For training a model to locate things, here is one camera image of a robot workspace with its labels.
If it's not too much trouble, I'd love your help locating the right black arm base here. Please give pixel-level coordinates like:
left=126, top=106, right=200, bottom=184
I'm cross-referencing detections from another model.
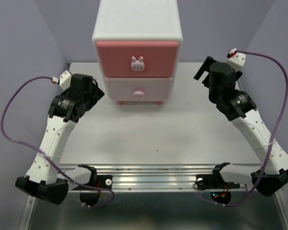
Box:
left=193, top=174, right=240, bottom=205

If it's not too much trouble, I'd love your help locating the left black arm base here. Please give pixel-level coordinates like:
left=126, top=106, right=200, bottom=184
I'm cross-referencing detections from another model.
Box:
left=72, top=174, right=115, bottom=209

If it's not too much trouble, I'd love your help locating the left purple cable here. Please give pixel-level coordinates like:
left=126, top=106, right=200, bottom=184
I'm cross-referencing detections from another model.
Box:
left=1, top=76, right=115, bottom=209

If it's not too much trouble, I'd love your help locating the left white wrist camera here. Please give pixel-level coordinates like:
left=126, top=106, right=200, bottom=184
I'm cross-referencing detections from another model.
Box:
left=51, top=70, right=72, bottom=91

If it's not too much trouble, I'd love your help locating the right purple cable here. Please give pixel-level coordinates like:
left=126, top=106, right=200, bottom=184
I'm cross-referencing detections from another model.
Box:
left=196, top=49, right=288, bottom=207

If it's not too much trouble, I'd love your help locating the white shoe cabinet body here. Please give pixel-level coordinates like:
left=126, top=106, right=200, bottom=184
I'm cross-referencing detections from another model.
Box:
left=92, top=0, right=183, bottom=105

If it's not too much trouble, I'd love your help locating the aluminium rail frame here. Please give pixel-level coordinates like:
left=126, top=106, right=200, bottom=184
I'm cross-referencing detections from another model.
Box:
left=16, top=62, right=288, bottom=230

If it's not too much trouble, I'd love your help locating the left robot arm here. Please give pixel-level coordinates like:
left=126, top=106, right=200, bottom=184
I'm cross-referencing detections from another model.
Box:
left=15, top=74, right=104, bottom=205

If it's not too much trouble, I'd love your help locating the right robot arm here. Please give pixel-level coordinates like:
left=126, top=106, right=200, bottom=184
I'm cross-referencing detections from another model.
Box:
left=194, top=53, right=288, bottom=196

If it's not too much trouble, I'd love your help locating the light pink drawer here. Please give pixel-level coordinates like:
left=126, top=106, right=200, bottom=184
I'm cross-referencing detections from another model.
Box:
left=105, top=78, right=173, bottom=102

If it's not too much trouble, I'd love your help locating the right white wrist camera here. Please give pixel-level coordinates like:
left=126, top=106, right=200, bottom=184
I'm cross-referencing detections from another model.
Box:
left=225, top=48, right=246, bottom=71

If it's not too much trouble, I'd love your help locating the purple cable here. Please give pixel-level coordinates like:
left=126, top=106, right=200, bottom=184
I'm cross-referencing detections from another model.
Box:
left=196, top=49, right=288, bottom=207
left=1, top=76, right=115, bottom=209

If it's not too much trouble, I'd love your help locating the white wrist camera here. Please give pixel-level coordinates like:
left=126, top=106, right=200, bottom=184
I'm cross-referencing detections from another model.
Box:
left=225, top=48, right=246, bottom=71
left=51, top=70, right=72, bottom=91

